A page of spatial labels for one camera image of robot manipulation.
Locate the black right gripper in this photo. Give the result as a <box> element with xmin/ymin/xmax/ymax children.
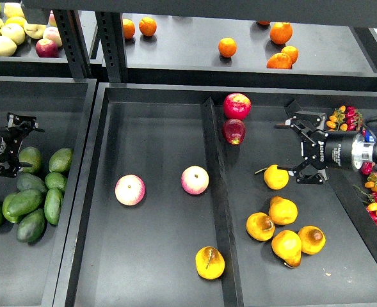
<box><xmin>275</xmin><ymin>111</ymin><xmax>363</xmax><ymax>185</ymax></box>

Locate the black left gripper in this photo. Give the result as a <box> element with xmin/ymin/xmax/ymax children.
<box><xmin>0</xmin><ymin>113</ymin><xmax>45</xmax><ymax>178</ymax></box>

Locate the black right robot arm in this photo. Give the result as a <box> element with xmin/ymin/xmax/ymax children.
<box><xmin>277</xmin><ymin>111</ymin><xmax>377</xmax><ymax>184</ymax></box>

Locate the dark green avocado middle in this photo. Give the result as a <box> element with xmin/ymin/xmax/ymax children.
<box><xmin>17</xmin><ymin>173</ymin><xmax>48</xmax><ymax>194</ymax></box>

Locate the yellow round pear with stem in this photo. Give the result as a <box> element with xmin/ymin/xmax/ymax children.
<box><xmin>254</xmin><ymin>164</ymin><xmax>289</xmax><ymax>190</ymax></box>

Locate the green avocado right column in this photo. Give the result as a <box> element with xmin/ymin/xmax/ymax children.
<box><xmin>45</xmin><ymin>172</ymin><xmax>67</xmax><ymax>193</ymax></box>

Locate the light green avocado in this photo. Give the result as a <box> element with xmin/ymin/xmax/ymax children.
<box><xmin>2</xmin><ymin>193</ymin><xmax>22</xmax><ymax>223</ymax></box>

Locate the dark green avocado bottom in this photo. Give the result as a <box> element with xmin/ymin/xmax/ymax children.
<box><xmin>17</xmin><ymin>208</ymin><xmax>46</xmax><ymax>243</ymax></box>

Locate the yellow pear brown stem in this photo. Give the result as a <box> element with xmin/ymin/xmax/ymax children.
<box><xmin>246</xmin><ymin>212</ymin><xmax>275</xmax><ymax>242</ymax></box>

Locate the orange cherry tomato bunch left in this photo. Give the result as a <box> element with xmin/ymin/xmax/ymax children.
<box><xmin>326</xmin><ymin>106</ymin><xmax>348</xmax><ymax>131</ymax></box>

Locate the black right tray divider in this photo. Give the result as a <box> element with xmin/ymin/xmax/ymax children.
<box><xmin>284</xmin><ymin>99</ymin><xmax>377</xmax><ymax>256</ymax></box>

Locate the black tray divider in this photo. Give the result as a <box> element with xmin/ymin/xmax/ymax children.
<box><xmin>284</xmin><ymin>99</ymin><xmax>377</xmax><ymax>256</ymax></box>
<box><xmin>200</xmin><ymin>97</ymin><xmax>244</xmax><ymax>306</ymax></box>

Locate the red cherry tomato bunch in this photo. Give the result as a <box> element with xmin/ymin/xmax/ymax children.
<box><xmin>345</xmin><ymin>106</ymin><xmax>364</xmax><ymax>131</ymax></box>

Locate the red chili pepper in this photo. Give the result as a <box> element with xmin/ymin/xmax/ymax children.
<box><xmin>360</xmin><ymin>162</ymin><xmax>373</xmax><ymax>175</ymax></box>

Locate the dark red apple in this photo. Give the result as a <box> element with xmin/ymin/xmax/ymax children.
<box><xmin>222</xmin><ymin>119</ymin><xmax>246</xmax><ymax>145</ymax></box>

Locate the red apple upper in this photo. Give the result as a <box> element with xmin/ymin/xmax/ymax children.
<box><xmin>223</xmin><ymin>93</ymin><xmax>252</xmax><ymax>120</ymax></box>

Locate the orange front right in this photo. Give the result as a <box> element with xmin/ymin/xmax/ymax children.
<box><xmin>266</xmin><ymin>52</ymin><xmax>293</xmax><ymax>69</ymax></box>

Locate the orange small right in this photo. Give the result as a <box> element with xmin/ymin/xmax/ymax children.
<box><xmin>281</xmin><ymin>45</ymin><xmax>299</xmax><ymax>64</ymax></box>

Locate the pale yellow apple front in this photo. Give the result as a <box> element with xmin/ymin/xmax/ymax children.
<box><xmin>0</xmin><ymin>36</ymin><xmax>17</xmax><ymax>57</ymax></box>

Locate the pale yellow apple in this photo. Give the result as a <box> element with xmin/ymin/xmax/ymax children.
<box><xmin>1</xmin><ymin>23</ymin><xmax>26</xmax><ymax>45</ymax></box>
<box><xmin>23</xmin><ymin>22</ymin><xmax>47</xmax><ymax>40</ymax></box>
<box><xmin>0</xmin><ymin>36</ymin><xmax>17</xmax><ymax>57</ymax></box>

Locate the red apple on shelf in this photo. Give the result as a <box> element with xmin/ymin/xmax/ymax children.
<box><xmin>35</xmin><ymin>38</ymin><xmax>59</xmax><ymax>58</ymax></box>

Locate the pale yellow apple middle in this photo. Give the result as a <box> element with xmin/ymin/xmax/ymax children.
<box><xmin>1</xmin><ymin>23</ymin><xmax>26</xmax><ymax>45</ymax></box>

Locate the pale yellow apple right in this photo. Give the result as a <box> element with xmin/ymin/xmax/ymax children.
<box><xmin>23</xmin><ymin>22</ymin><xmax>47</xmax><ymax>40</ymax></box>

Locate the pink peach on shelf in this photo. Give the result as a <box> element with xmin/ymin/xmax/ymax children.
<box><xmin>43</xmin><ymin>26</ymin><xmax>63</xmax><ymax>48</ymax></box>

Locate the large orange right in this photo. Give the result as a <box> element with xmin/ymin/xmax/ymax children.
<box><xmin>269</xmin><ymin>22</ymin><xmax>293</xmax><ymax>45</ymax></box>

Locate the black centre tray divider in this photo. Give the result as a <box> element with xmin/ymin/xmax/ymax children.
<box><xmin>200</xmin><ymin>97</ymin><xmax>244</xmax><ymax>306</ymax></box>

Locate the black shelf post left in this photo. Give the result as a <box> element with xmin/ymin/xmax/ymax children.
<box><xmin>52</xmin><ymin>9</ymin><xmax>92</xmax><ymax>79</ymax></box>

